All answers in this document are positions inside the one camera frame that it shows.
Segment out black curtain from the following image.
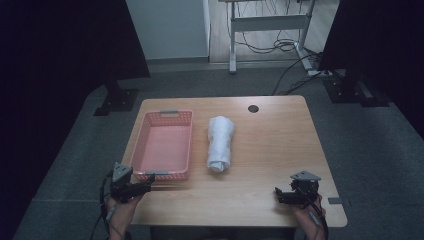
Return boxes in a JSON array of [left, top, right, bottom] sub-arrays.
[[0, 0, 151, 240], [318, 0, 424, 141]]

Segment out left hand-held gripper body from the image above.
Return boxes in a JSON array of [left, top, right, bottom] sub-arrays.
[[109, 162, 138, 204]]

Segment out white metal desk frame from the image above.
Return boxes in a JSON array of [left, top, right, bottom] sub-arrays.
[[218, 0, 321, 76]]

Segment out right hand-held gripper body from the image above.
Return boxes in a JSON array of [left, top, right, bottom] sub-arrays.
[[289, 170, 322, 209]]

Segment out pink plastic basket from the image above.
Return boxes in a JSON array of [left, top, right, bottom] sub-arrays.
[[129, 109, 194, 183]]

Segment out black stand base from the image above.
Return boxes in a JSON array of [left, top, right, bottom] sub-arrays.
[[322, 73, 391, 108], [93, 79, 140, 117]]

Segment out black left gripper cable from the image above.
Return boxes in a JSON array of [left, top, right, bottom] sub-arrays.
[[89, 170, 116, 240]]

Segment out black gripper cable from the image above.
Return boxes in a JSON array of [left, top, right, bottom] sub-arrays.
[[296, 186, 330, 240], [89, 170, 116, 240]]

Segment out white towel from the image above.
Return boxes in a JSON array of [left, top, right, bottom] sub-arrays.
[[206, 115, 236, 173]]

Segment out black floor cable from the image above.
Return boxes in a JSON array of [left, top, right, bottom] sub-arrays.
[[271, 54, 323, 97]]

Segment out person's right hand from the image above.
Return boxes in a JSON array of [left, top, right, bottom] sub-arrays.
[[291, 195, 327, 234]]

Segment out white cabinet panel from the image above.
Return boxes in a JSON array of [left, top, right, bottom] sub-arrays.
[[125, 0, 212, 62]]

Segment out person's left hand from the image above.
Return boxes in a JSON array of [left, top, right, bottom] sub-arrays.
[[105, 194, 144, 234]]

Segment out tangled black cables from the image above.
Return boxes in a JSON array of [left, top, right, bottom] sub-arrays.
[[233, 0, 301, 55]]

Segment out white power strip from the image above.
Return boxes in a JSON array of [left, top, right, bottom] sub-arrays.
[[307, 68, 334, 78]]

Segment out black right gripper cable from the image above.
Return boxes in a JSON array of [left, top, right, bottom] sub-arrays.
[[296, 186, 330, 240]]

